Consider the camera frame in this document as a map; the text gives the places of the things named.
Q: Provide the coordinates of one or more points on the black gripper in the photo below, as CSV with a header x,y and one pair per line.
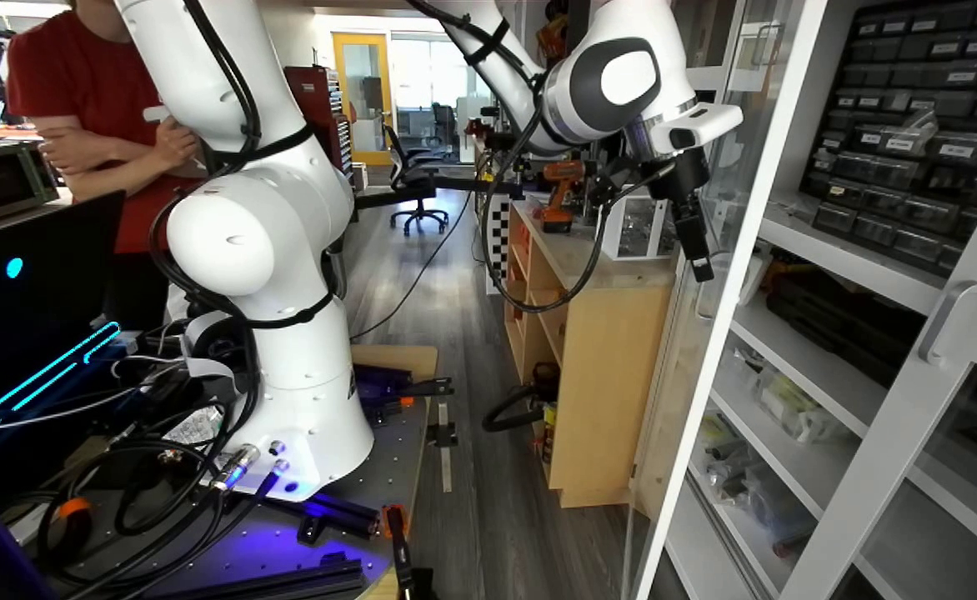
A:
x,y
677,181

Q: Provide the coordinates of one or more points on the glass cabinet door white frame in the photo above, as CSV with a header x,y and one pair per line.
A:
x,y
897,446
728,320

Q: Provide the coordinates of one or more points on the bare person forearm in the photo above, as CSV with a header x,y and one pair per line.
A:
x,y
99,150

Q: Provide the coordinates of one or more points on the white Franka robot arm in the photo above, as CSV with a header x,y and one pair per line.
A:
x,y
276,222

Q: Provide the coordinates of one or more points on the white metal storage cabinet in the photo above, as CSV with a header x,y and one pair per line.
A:
x,y
841,261

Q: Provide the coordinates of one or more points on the light wooden cabinet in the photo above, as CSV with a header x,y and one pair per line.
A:
x,y
604,389

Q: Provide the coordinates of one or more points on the dark red cabinet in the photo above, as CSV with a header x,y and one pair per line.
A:
x,y
314,110

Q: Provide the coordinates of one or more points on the bare person hand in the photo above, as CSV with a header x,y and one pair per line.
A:
x,y
176,143

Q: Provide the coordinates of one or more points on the white printed box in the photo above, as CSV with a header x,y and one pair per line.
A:
x,y
635,226

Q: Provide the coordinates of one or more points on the orange power drill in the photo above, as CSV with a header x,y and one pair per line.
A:
x,y
563,187

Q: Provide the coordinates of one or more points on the black storage case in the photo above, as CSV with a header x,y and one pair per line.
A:
x,y
841,320

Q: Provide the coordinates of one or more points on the clear bag of parts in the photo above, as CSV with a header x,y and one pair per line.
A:
x,y
748,487
781,400

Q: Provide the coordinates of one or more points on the checkerboard calibration board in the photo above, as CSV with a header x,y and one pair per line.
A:
x,y
497,238

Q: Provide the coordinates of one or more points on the black small parts drawer organizer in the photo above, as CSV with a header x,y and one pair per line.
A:
x,y
922,133

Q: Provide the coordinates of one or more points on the black office chair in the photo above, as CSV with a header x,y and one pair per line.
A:
x,y
414,183

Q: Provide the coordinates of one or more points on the black bar clamp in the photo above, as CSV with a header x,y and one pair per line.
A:
x,y
407,389

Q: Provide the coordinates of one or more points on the wooden edged robot workbench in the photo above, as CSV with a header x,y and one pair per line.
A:
x,y
391,456

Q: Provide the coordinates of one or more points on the blue lit clamp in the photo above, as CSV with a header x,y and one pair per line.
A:
x,y
337,519

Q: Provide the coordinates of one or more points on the black aluminium extrusion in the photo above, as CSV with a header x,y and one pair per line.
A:
x,y
276,580

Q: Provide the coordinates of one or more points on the person in red shirt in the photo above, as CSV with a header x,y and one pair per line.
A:
x,y
74,79

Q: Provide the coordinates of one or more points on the black computer case cyan light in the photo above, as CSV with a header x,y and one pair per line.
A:
x,y
33,300

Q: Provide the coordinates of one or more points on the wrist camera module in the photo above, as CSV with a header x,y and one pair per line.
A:
x,y
709,125

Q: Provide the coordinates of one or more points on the yellow door frame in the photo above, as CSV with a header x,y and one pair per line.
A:
x,y
337,88

